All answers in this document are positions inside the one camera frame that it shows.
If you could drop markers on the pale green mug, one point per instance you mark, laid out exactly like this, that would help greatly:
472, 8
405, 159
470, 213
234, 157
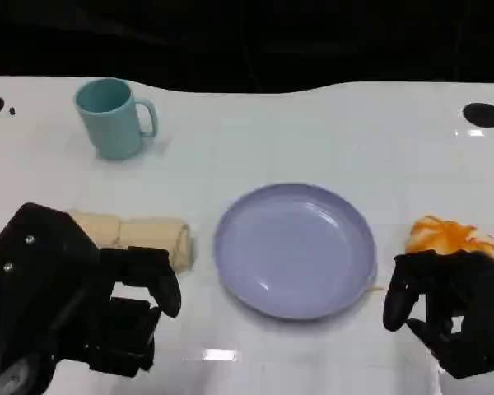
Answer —
111, 123

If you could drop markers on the lilac plate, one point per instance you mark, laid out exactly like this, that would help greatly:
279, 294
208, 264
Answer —
292, 255

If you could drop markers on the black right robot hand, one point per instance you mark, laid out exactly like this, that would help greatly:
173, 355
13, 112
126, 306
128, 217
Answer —
436, 288

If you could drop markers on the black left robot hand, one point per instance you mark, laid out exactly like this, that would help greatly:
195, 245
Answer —
148, 267

